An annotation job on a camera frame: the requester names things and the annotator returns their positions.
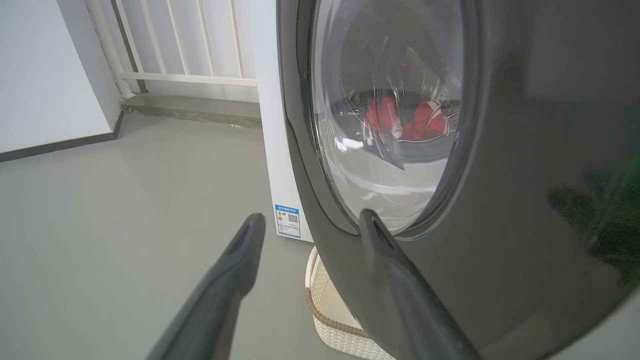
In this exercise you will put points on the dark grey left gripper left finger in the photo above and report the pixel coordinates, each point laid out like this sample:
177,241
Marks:
220,300

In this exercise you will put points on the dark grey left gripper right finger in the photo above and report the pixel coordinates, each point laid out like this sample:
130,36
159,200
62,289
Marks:
400,300

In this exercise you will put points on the dark round washing machine door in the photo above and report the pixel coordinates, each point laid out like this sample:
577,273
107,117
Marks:
525,175

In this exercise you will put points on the red garment with white stripes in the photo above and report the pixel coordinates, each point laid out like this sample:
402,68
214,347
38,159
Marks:
430,120

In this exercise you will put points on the plain red garment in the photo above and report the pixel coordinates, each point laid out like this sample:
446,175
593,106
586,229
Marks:
382,117

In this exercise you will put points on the cream perforated laundry basket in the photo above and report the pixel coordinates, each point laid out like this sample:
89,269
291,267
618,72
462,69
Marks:
330,332

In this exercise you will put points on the blue energy label sticker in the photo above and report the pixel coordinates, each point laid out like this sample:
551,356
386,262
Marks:
288,221

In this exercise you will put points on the white barred railing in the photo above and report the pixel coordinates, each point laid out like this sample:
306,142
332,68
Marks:
190,78

